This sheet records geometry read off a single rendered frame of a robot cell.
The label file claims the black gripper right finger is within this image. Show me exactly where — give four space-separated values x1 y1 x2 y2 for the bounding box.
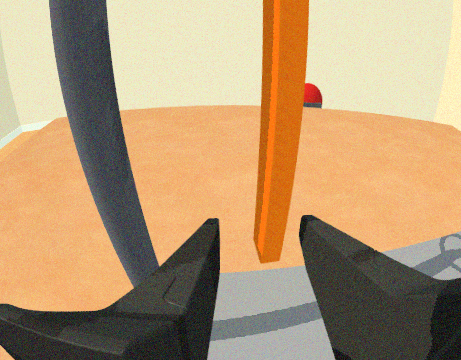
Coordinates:
298 215 461 360

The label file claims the grey wire rig with two posts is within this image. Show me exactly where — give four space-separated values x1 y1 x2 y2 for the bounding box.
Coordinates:
49 0 461 360

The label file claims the orange handle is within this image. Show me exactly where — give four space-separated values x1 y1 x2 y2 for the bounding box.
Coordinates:
254 0 309 264

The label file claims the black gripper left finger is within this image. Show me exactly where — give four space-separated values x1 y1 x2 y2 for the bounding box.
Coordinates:
0 219 221 360

